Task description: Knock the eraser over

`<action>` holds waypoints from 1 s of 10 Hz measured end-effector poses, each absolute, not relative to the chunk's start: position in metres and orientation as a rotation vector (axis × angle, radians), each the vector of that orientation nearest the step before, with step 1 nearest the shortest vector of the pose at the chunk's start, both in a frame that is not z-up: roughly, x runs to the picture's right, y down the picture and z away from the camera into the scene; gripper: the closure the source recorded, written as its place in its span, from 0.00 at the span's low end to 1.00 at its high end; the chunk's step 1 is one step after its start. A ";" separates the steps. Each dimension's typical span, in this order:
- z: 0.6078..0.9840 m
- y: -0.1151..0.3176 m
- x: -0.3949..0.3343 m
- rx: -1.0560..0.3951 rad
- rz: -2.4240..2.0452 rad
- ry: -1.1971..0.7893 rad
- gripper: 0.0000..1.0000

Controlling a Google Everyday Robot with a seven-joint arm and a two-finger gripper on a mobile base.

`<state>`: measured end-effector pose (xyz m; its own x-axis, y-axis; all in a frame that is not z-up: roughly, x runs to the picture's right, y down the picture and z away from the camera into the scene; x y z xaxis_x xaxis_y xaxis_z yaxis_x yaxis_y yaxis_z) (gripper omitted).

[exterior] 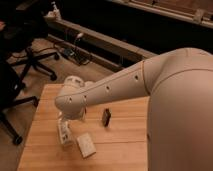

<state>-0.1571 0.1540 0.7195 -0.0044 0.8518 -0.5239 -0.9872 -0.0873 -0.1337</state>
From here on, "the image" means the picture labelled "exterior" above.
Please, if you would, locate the black office chair base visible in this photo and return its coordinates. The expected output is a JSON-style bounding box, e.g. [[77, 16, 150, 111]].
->
[[0, 53, 40, 146]]

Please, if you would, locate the white rectangular sponge block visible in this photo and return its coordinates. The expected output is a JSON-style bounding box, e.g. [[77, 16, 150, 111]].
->
[[77, 133, 96, 158]]

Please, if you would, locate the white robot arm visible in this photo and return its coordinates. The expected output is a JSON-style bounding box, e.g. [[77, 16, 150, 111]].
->
[[55, 48, 213, 171]]

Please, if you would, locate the white spray bottle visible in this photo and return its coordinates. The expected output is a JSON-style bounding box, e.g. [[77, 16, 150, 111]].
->
[[45, 1, 62, 20]]

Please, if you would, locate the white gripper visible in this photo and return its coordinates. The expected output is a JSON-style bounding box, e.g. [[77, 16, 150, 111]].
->
[[62, 108, 86, 120]]

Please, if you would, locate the power strip with cables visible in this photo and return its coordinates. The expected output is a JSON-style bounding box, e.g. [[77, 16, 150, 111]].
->
[[60, 32, 92, 66]]

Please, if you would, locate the black office chair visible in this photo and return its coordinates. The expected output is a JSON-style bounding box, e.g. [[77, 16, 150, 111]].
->
[[0, 0, 61, 82]]

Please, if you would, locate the black upright eraser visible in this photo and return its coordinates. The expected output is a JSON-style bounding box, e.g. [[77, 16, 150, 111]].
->
[[102, 108, 111, 127]]

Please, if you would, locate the white plastic bottle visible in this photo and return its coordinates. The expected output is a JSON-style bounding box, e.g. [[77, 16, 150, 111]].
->
[[58, 113, 73, 146]]

